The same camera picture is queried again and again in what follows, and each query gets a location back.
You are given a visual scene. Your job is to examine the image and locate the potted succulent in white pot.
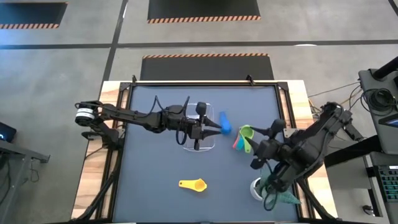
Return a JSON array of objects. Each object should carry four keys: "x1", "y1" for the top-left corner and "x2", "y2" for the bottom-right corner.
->
[{"x1": 249, "y1": 169, "x2": 302, "y2": 212}]

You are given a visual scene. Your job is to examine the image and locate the blue measuring cup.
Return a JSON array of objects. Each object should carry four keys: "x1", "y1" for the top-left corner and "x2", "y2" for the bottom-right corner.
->
[{"x1": 219, "y1": 111, "x2": 233, "y2": 136}]

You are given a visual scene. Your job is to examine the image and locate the black device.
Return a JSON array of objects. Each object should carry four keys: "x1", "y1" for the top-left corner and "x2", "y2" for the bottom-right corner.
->
[{"x1": 0, "y1": 121, "x2": 18, "y2": 143}]

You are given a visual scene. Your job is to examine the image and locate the black pole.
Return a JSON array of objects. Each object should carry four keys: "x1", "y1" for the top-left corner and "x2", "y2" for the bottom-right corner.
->
[{"x1": 372, "y1": 55, "x2": 398, "y2": 79}]

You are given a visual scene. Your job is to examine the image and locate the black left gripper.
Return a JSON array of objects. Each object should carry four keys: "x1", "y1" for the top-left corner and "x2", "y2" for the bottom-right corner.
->
[{"x1": 167, "y1": 101, "x2": 223, "y2": 152}]

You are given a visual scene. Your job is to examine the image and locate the small dark floor object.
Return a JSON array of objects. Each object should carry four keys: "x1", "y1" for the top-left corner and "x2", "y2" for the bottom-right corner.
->
[{"x1": 362, "y1": 204, "x2": 376, "y2": 217}]

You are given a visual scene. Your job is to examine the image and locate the black hazard-striped floor mat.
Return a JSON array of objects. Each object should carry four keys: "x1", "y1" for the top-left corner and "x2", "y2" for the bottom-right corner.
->
[
  {"x1": 0, "y1": 2, "x2": 68, "y2": 30},
  {"x1": 147, "y1": 0, "x2": 261, "y2": 24},
  {"x1": 140, "y1": 53, "x2": 275, "y2": 81}
]

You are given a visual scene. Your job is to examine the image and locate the dark tablet screen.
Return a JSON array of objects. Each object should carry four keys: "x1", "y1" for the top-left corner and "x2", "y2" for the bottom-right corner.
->
[{"x1": 378, "y1": 113, "x2": 398, "y2": 128}]

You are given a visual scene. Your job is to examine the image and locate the black table frame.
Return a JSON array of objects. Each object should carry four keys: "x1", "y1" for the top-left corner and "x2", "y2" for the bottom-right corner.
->
[{"x1": 70, "y1": 74, "x2": 340, "y2": 224}]

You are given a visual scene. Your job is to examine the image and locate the teal measuring cup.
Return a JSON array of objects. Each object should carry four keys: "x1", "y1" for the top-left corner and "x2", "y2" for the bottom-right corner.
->
[{"x1": 235, "y1": 133, "x2": 246, "y2": 152}]

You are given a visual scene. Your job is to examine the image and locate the clear plastic basket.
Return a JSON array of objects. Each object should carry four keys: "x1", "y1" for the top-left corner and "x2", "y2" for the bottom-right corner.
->
[{"x1": 182, "y1": 103, "x2": 216, "y2": 152}]

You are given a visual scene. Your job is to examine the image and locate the lit keypad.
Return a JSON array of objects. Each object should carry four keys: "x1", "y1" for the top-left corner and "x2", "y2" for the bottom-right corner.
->
[{"x1": 374, "y1": 164, "x2": 398, "y2": 203}]

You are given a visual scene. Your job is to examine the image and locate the black cable coil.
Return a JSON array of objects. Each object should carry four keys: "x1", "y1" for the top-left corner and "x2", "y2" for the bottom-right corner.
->
[{"x1": 362, "y1": 88, "x2": 398, "y2": 113}]

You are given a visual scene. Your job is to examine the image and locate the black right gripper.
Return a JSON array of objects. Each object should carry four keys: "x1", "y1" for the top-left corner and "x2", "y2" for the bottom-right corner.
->
[{"x1": 244, "y1": 119, "x2": 293, "y2": 170}]

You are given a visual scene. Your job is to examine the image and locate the black cart beam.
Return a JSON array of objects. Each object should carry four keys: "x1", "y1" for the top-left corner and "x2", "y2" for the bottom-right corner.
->
[{"x1": 323, "y1": 135, "x2": 383, "y2": 168}]

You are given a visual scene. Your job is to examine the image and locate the green measuring cup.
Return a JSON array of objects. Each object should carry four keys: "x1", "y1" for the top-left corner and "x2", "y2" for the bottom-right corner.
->
[{"x1": 238, "y1": 124, "x2": 255, "y2": 154}]

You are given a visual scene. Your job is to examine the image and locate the yellow measuring cup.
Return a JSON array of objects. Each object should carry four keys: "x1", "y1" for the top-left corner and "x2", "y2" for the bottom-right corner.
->
[{"x1": 178, "y1": 178, "x2": 208, "y2": 193}]

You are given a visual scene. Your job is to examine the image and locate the grey desk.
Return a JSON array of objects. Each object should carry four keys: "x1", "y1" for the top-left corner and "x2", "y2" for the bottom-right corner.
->
[{"x1": 0, "y1": 139, "x2": 50, "y2": 218}]

